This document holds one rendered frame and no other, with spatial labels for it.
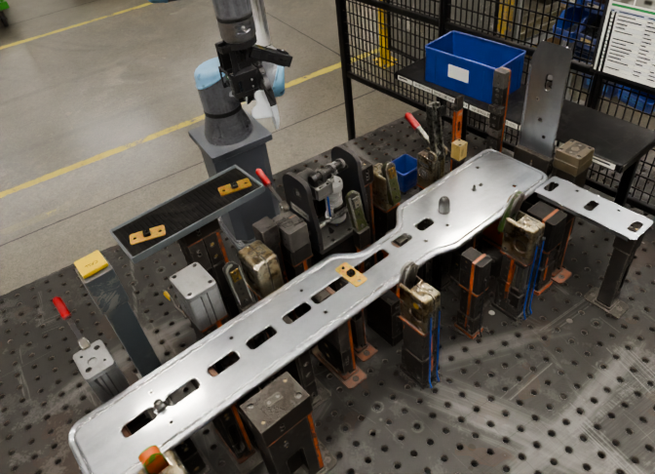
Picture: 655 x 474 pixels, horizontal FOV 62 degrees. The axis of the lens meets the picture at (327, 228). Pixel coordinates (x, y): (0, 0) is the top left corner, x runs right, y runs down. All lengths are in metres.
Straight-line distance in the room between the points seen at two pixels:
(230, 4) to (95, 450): 0.92
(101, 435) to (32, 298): 0.94
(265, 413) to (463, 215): 0.75
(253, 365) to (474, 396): 0.60
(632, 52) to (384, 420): 1.24
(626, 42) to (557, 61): 0.28
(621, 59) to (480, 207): 0.63
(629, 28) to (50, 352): 1.94
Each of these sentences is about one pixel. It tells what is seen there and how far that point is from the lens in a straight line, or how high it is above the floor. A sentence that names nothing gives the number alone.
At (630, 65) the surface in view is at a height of 1.20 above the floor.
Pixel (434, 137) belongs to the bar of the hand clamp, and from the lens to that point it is 1.60.
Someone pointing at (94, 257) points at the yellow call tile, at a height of 1.16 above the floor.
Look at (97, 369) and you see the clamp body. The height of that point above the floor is 1.06.
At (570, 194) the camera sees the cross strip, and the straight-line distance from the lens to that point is 1.64.
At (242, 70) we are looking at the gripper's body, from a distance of 1.23.
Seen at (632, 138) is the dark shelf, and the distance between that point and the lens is 1.86.
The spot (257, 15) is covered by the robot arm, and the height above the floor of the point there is 1.45.
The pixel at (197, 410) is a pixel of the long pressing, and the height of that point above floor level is 1.00.
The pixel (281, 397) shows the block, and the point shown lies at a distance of 1.15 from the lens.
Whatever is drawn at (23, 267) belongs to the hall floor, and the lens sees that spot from 3.47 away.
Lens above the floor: 2.00
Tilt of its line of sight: 42 degrees down
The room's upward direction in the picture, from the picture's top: 8 degrees counter-clockwise
